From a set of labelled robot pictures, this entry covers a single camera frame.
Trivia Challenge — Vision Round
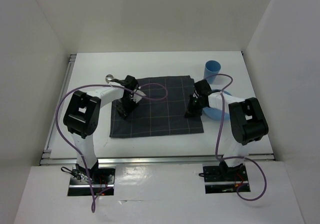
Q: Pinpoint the dark grey checked cloth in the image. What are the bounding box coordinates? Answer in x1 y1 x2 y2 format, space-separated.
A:
109 76 204 139

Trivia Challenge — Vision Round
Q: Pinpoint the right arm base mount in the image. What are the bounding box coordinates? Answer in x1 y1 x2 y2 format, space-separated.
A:
198 162 250 194

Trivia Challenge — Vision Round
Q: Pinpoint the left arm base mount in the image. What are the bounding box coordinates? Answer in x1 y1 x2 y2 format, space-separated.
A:
60 166 116 196

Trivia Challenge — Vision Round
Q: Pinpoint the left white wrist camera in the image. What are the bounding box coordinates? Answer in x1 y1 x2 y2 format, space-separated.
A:
132 90 146 103

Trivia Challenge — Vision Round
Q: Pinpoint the blue plastic cup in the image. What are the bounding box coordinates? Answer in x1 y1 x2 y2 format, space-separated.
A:
203 60 221 84

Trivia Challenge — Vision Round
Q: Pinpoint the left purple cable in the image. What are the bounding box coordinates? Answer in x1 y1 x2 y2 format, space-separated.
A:
55 83 168 213

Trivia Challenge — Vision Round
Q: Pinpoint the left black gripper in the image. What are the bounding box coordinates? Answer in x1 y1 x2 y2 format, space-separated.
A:
114 95 139 120

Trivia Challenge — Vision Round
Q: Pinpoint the blue plastic plate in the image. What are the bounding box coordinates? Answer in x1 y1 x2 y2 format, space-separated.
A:
202 89 231 121

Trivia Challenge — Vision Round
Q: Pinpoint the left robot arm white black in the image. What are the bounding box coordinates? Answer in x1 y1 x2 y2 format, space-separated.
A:
63 75 142 183

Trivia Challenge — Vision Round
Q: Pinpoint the silver spoon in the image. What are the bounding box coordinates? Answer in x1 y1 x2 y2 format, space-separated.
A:
105 74 115 83

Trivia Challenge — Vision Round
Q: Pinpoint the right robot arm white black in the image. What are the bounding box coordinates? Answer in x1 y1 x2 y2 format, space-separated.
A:
184 80 269 180

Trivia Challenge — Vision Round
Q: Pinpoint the aluminium table frame rail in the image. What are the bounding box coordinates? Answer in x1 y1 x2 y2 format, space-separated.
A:
39 54 275 167

